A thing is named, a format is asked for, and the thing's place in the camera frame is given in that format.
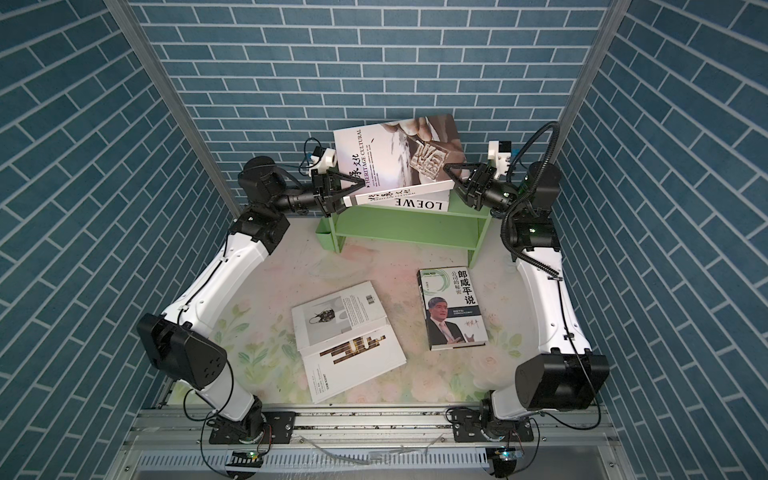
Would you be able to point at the green two-tier shelf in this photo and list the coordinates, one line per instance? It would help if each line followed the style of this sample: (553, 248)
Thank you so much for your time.
(459, 226)

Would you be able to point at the white-backed heritage culture book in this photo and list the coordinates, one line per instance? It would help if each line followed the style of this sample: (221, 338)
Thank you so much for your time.
(399, 159)

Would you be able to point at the left circuit board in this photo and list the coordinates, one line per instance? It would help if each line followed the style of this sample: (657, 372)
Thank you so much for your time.
(244, 461)

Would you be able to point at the right circuit board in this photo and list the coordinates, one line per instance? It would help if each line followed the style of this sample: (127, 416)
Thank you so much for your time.
(503, 457)

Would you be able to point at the Chinese book with man portrait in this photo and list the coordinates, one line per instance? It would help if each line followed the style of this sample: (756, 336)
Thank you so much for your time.
(453, 317)

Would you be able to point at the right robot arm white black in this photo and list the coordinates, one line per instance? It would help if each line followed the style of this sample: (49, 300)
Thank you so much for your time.
(565, 373)

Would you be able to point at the white Loewe Foundation book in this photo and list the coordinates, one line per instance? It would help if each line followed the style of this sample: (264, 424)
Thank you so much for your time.
(433, 202)

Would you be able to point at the white booklet with brown bars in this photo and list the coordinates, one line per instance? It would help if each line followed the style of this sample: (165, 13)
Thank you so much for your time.
(350, 362)

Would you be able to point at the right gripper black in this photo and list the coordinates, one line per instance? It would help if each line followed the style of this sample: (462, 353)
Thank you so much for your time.
(482, 180)

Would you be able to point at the white slotted cable duct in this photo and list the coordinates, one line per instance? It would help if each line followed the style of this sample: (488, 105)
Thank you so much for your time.
(306, 460)

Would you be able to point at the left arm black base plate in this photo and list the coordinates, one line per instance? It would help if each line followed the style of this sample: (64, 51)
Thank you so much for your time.
(270, 427)

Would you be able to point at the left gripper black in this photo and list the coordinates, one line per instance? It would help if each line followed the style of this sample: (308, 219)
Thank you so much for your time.
(326, 197)

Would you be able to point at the circuit board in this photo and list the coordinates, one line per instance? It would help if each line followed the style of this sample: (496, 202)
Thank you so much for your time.
(503, 457)
(244, 461)

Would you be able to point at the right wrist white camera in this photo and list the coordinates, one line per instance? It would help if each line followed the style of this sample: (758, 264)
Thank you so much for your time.
(499, 156)

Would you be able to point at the white magazine with handbag photo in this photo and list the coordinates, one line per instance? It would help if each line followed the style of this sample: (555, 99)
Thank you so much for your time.
(336, 317)

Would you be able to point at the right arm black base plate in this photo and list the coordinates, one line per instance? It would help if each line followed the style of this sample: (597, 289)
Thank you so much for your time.
(492, 427)

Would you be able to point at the aluminium front rail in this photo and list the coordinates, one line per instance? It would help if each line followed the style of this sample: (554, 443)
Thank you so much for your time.
(428, 425)

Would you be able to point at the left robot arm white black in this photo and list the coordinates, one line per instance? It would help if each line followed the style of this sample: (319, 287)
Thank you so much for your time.
(178, 341)

